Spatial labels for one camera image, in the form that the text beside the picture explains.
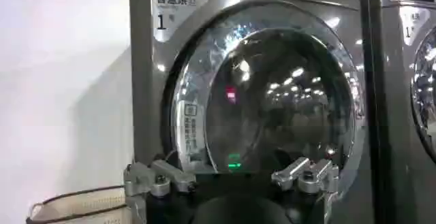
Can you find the grey dryer numbered one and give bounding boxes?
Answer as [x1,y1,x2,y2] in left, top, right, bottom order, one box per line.
[128,0,375,224]

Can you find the round glass dryer door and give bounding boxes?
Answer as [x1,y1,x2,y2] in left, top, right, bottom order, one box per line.
[162,1,367,192]

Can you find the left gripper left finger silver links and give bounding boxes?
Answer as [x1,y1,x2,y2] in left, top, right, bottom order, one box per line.
[123,154,198,224]

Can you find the beige laundry basket dark rim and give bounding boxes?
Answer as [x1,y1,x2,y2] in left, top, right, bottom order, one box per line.
[25,184,132,224]

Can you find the grey dryer beside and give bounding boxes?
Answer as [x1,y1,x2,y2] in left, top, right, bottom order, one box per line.
[359,0,436,224]

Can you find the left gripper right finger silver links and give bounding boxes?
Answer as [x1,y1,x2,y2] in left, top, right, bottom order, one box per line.
[270,157,341,224]

